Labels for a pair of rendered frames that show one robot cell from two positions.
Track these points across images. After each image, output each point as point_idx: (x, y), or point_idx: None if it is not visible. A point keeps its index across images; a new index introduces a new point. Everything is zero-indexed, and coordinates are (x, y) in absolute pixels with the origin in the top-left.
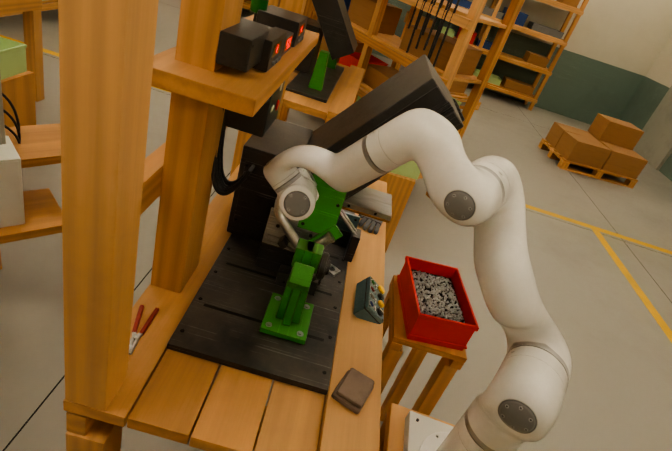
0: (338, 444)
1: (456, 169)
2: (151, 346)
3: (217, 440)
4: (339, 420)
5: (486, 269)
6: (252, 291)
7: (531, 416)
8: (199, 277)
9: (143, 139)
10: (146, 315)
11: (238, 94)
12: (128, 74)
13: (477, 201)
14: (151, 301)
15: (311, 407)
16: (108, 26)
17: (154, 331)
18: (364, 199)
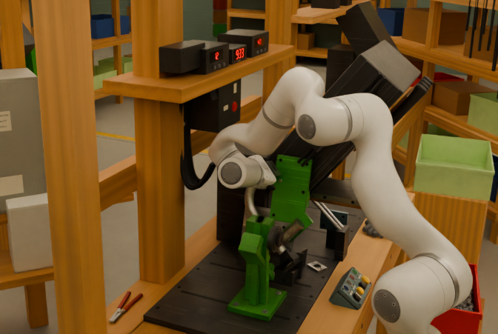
0: None
1: (303, 101)
2: (131, 319)
3: None
4: None
5: (353, 184)
6: (229, 283)
7: (393, 301)
8: (184, 275)
9: (92, 118)
10: (132, 299)
11: (169, 87)
12: (72, 71)
13: (315, 119)
14: (138, 290)
15: None
16: (58, 44)
17: (135, 309)
18: (344, 191)
